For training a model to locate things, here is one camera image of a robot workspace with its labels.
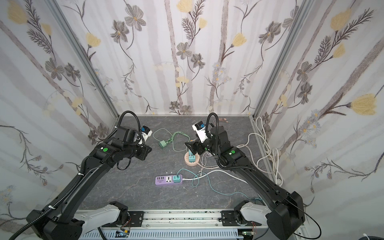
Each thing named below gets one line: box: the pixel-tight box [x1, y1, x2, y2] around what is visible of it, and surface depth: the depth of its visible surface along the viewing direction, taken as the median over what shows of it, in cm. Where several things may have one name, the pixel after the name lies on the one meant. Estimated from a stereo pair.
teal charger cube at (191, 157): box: [188, 149, 196, 163], surface depth 92 cm
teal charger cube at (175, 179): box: [173, 175, 181, 183], surface depth 82 cm
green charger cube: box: [158, 140, 167, 148], surface depth 103 cm
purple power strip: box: [155, 174, 183, 185], surface depth 86 cm
